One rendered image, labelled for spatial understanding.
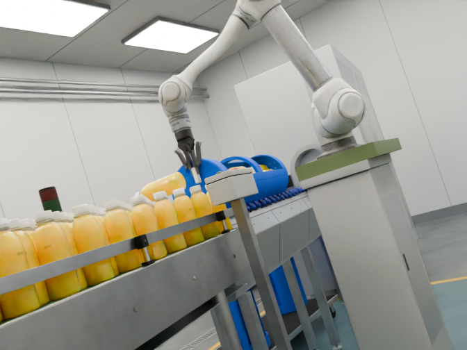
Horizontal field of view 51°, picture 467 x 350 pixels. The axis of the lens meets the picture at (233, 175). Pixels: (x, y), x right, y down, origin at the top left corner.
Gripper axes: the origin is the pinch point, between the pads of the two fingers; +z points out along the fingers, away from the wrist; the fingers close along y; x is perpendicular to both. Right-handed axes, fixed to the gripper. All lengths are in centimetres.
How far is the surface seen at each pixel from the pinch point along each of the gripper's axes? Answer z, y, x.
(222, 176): 7.5, 28.8, -38.7
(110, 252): 20, 19, -92
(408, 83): -72, 81, 514
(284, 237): 41, 9, 57
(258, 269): 41, 28, -31
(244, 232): 27.7, 26.8, -30.7
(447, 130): 4, 106, 510
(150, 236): 19, 19, -74
